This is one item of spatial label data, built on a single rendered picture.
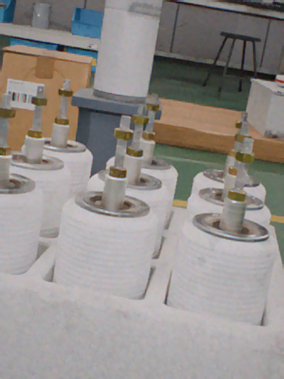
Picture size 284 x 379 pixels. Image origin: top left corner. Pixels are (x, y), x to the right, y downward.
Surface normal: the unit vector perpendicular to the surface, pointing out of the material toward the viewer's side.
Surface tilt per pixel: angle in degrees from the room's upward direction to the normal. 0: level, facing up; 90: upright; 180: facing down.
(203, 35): 90
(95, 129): 90
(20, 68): 90
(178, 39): 90
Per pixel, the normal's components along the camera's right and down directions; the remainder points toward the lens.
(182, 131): -0.01, 0.25
